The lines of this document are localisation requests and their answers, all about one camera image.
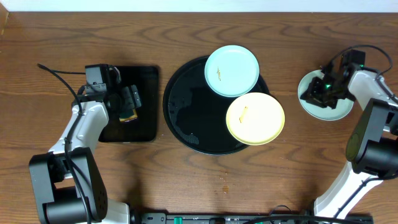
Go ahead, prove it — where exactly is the yellow plate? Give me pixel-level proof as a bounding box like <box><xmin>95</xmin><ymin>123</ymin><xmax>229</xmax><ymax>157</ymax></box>
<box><xmin>226</xmin><ymin>92</ymin><xmax>285</xmax><ymax>146</ymax></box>

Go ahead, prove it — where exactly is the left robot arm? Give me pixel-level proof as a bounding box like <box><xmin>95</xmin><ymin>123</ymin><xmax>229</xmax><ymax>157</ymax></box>
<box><xmin>29</xmin><ymin>85</ymin><xmax>141</xmax><ymax>223</ymax></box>

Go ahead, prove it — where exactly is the black round tray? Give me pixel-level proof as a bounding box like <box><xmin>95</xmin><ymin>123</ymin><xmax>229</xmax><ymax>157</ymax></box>
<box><xmin>162</xmin><ymin>55</ymin><xmax>271</xmax><ymax>156</ymax></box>

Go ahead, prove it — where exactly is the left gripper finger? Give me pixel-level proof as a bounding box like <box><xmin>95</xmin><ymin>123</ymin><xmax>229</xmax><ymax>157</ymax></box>
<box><xmin>122</xmin><ymin>86</ymin><xmax>134</xmax><ymax>112</ymax></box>
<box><xmin>130</xmin><ymin>85</ymin><xmax>142</xmax><ymax>108</ymax></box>

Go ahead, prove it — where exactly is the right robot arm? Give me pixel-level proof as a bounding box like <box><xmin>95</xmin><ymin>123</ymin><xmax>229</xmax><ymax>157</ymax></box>
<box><xmin>298</xmin><ymin>63</ymin><xmax>397</xmax><ymax>219</ymax></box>

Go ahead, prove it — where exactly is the light blue plate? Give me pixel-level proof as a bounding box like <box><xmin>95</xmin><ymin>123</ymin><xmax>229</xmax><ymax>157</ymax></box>
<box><xmin>204</xmin><ymin>45</ymin><xmax>259</xmax><ymax>97</ymax></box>
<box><xmin>297</xmin><ymin>70</ymin><xmax>354</xmax><ymax>121</ymax></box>

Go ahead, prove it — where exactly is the green yellow sponge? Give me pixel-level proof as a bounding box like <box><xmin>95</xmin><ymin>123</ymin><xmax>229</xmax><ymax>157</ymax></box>
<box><xmin>119</xmin><ymin>109</ymin><xmax>137</xmax><ymax>123</ymax></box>

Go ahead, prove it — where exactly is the light blue plate top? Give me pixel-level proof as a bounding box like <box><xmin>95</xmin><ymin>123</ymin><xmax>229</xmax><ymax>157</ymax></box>
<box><xmin>204</xmin><ymin>45</ymin><xmax>259</xmax><ymax>97</ymax></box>

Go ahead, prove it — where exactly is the light blue plate front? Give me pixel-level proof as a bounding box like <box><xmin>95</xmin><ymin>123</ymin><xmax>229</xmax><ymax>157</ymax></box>
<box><xmin>297</xmin><ymin>70</ymin><xmax>354</xmax><ymax>121</ymax></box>

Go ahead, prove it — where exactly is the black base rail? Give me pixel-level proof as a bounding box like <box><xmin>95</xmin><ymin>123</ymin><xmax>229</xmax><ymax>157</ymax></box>
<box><xmin>129</xmin><ymin>205</ymin><xmax>374</xmax><ymax>224</ymax></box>

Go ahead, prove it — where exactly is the black rectangular tray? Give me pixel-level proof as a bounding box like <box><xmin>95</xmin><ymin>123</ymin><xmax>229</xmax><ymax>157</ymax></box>
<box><xmin>99</xmin><ymin>66</ymin><xmax>159</xmax><ymax>142</ymax></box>

